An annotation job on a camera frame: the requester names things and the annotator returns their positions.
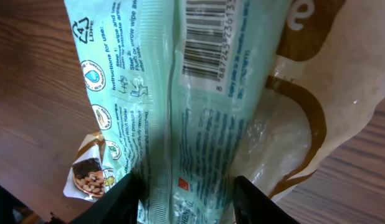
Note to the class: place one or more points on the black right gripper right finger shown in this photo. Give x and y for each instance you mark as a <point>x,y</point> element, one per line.
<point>251,206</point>

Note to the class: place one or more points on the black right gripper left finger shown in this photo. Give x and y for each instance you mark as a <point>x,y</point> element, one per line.
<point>118,206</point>

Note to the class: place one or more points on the brown white snack wrapper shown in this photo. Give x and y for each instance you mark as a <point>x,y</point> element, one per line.
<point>88,179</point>

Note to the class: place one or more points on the teal white snack packet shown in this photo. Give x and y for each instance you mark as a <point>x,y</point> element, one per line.
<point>173,86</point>

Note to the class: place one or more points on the brown Pantree snack packet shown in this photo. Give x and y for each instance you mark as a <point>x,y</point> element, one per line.
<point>327,79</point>

